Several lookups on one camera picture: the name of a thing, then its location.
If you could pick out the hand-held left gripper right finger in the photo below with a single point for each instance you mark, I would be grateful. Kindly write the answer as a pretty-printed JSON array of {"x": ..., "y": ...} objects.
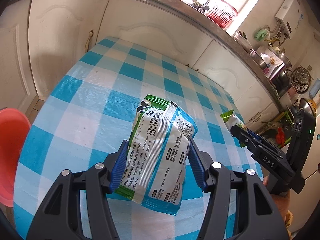
[{"x": 196, "y": 165}]

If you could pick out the red mesh basket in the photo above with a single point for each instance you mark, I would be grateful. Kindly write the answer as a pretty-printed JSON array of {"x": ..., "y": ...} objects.
[{"x": 221, "y": 13}]

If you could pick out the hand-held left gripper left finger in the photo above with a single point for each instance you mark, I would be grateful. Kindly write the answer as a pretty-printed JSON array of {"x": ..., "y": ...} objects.
[{"x": 120, "y": 165}]

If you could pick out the green white wet wipes pack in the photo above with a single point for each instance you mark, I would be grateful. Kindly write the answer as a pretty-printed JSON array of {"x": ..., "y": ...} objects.
[{"x": 160, "y": 150}]

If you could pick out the blue checked tablecloth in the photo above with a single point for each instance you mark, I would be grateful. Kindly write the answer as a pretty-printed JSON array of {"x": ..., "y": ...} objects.
[{"x": 87, "y": 105}]

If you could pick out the round steel steamer rack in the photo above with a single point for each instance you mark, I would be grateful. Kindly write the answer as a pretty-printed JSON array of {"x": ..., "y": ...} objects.
[{"x": 301, "y": 80}]

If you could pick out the red plastic basin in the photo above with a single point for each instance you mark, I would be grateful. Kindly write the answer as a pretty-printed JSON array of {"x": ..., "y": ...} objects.
[{"x": 12, "y": 155}]

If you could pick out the green cloth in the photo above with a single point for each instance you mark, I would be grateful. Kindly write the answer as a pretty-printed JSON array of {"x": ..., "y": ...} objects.
[{"x": 262, "y": 34}]

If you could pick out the white cabinet door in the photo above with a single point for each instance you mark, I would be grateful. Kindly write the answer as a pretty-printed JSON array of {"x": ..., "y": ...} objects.
[
  {"x": 15, "y": 55},
  {"x": 57, "y": 42},
  {"x": 225, "y": 65},
  {"x": 260, "y": 100},
  {"x": 150, "y": 25}
]

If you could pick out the steel bowl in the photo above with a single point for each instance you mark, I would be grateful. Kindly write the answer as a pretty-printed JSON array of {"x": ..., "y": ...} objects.
[{"x": 256, "y": 60}]

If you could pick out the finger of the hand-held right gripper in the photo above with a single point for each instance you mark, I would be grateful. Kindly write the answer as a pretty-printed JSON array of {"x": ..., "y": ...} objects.
[
  {"x": 256, "y": 137},
  {"x": 240, "y": 133}
]

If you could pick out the white water heater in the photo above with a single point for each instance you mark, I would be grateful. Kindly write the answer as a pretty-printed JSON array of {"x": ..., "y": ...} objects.
[{"x": 290, "y": 12}]

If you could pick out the person's right hand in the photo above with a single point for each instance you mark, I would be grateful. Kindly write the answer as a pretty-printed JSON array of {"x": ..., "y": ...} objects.
[{"x": 277, "y": 202}]

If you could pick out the green snack packet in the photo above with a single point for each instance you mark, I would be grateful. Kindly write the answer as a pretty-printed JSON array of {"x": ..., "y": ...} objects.
[{"x": 233, "y": 122}]

